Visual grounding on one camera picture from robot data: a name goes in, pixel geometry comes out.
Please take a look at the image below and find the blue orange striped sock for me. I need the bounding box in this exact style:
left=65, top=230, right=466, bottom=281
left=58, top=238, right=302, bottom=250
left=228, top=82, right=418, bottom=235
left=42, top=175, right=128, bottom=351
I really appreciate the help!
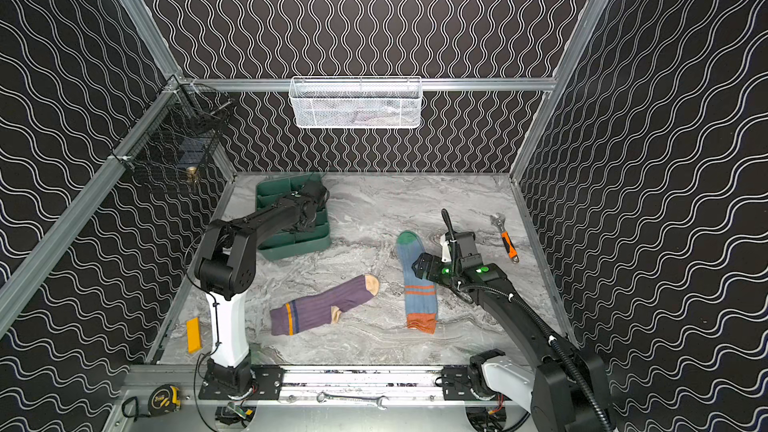
left=395, top=231, right=438, bottom=334

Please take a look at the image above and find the green divided plastic tray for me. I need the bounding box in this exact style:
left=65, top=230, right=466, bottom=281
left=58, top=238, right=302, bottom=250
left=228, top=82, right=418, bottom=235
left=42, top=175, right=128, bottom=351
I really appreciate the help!
left=255, top=173, right=331, bottom=262

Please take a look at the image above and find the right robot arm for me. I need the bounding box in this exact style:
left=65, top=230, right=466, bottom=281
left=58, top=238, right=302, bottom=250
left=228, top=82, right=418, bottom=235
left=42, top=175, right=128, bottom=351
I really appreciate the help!
left=412, top=210, right=616, bottom=431

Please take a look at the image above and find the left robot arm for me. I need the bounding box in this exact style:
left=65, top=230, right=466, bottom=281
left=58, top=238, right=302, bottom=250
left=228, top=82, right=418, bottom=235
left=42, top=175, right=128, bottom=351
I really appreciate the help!
left=193, top=180, right=329, bottom=397

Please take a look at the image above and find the purple striped sock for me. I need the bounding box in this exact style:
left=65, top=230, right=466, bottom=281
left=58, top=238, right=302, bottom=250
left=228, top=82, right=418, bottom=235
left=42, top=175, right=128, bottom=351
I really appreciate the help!
left=270, top=274, right=380, bottom=336

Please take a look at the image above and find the brass padlock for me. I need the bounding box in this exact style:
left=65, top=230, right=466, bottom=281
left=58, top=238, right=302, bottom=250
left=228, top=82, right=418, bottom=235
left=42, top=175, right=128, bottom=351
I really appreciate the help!
left=186, top=166, right=200, bottom=186

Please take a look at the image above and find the yellow plastic block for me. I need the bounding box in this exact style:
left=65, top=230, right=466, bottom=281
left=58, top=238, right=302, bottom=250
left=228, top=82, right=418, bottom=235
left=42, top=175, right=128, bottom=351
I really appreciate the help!
left=185, top=317, right=202, bottom=354

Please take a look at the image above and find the silver combination wrench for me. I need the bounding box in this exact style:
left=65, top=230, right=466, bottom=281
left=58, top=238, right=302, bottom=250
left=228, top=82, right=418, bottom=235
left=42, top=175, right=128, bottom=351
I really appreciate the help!
left=316, top=392, right=388, bottom=411

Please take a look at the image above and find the yellow black tape measure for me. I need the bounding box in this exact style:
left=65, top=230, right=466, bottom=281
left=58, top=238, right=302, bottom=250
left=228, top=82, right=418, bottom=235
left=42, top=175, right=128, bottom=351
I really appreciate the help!
left=121, top=384, right=181, bottom=421

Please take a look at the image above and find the orange handled adjustable wrench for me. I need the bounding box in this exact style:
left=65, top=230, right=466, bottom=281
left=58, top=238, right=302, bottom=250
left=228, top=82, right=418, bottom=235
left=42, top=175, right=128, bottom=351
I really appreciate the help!
left=489, top=214, right=520, bottom=264

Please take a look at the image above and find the white mesh wall basket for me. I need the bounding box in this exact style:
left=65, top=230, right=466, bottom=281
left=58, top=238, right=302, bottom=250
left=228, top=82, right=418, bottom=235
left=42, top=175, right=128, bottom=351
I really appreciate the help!
left=288, top=76, right=424, bottom=129

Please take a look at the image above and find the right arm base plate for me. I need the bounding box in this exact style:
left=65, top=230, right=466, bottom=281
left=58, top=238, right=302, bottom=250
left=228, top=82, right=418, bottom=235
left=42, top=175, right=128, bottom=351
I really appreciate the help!
left=434, top=365, right=507, bottom=401

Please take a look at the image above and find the aluminium front rail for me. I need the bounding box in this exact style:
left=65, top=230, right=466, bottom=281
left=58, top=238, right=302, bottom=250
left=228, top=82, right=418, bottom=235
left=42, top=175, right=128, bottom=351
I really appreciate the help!
left=121, top=357, right=543, bottom=410

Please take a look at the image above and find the black wire wall basket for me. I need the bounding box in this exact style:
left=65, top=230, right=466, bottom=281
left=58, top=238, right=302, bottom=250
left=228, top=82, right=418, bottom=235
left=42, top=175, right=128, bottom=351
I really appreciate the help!
left=120, top=84, right=235, bottom=197

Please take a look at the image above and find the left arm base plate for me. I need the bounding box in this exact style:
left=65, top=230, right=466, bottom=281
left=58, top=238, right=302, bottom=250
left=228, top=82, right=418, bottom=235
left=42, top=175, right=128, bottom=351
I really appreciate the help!
left=197, top=365, right=286, bottom=401

